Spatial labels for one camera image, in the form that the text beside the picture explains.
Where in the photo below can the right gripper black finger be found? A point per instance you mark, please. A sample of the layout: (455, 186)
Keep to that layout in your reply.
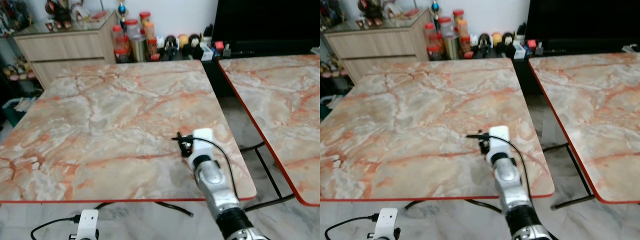
(472, 135)
(177, 138)

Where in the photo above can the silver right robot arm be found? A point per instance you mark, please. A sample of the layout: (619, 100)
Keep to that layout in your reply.
(215, 185)
(510, 184)

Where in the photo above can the black curved table legs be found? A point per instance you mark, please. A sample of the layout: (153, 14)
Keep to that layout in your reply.
(172, 207)
(482, 204)

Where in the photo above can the steel canister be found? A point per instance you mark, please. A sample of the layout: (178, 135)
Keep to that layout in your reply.
(138, 48)
(452, 47)

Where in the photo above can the white and blue box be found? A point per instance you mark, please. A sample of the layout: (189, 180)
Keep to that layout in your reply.
(519, 49)
(205, 51)

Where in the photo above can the small red-lid jar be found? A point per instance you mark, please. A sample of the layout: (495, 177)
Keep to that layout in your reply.
(122, 55)
(434, 52)

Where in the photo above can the black and white toy figure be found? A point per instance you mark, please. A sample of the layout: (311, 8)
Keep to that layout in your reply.
(171, 45)
(484, 41)

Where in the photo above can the brown toy figure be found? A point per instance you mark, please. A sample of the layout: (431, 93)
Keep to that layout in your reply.
(508, 40)
(195, 42)

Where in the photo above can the yellow toy figure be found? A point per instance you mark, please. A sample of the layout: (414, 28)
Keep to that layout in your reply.
(183, 40)
(496, 38)

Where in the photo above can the small red box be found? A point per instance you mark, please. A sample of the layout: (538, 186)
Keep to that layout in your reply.
(531, 44)
(219, 46)

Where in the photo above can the red-lid jar pink contents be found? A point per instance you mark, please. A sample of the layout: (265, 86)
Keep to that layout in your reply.
(431, 33)
(118, 36)

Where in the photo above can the large clear red-lid jar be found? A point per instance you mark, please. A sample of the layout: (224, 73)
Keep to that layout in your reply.
(445, 27)
(131, 29)

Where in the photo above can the red-lid jar orange contents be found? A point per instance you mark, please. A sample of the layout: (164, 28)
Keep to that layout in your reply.
(458, 15)
(145, 18)

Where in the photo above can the light wooden cabinet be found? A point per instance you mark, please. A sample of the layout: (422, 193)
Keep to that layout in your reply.
(375, 47)
(65, 50)

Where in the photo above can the gold and blue trophy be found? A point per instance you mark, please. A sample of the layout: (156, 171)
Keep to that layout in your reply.
(435, 9)
(121, 10)

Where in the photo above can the red dish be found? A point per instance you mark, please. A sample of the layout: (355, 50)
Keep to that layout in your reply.
(95, 15)
(410, 12)

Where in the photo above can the teal basket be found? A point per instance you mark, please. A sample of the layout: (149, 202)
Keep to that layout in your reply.
(14, 109)
(325, 106)

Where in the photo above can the black television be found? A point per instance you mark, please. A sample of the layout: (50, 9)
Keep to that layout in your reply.
(580, 20)
(265, 20)

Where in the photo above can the dark figurine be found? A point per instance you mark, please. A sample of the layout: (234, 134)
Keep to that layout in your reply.
(370, 11)
(60, 12)

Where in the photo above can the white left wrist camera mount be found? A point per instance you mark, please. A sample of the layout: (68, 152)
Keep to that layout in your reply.
(386, 222)
(88, 222)

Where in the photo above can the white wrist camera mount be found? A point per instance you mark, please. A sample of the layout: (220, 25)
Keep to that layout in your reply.
(202, 142)
(386, 222)
(499, 140)
(88, 222)

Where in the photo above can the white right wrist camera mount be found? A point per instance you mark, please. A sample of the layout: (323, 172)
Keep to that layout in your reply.
(499, 140)
(202, 142)

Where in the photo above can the black straight table frame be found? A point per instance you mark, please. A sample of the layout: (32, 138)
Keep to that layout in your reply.
(580, 175)
(268, 175)

